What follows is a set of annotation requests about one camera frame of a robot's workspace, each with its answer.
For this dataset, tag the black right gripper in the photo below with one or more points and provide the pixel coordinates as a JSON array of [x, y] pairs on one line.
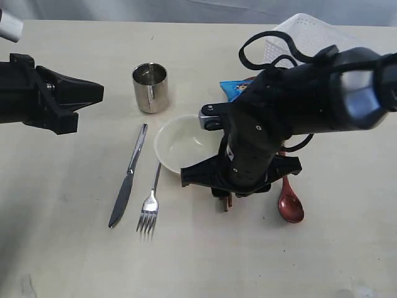
[[248, 160]]

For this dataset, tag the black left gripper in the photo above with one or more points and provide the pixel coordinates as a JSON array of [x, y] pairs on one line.
[[41, 98]]

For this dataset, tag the dark red wooden spoon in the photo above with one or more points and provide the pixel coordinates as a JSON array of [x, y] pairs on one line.
[[289, 205]]

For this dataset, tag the grey ceramic bowl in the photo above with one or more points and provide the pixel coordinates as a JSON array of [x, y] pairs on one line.
[[181, 143]]

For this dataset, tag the stainless steel cup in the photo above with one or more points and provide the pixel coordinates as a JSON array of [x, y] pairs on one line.
[[150, 82]]

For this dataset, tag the blue snack packet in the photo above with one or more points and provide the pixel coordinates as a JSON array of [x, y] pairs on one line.
[[234, 89]]

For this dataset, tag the metal cutlery handle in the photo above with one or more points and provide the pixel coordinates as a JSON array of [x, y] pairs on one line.
[[125, 189], [150, 208]]

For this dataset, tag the brown wooden plate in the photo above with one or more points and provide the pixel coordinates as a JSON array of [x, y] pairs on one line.
[[250, 78]]

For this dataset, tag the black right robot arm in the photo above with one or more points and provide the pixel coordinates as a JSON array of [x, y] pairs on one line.
[[354, 90]]

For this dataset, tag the white perforated plastic basket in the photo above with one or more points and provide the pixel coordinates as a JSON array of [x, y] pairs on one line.
[[310, 35]]

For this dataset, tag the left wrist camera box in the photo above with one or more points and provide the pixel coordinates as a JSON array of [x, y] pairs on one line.
[[11, 27]]

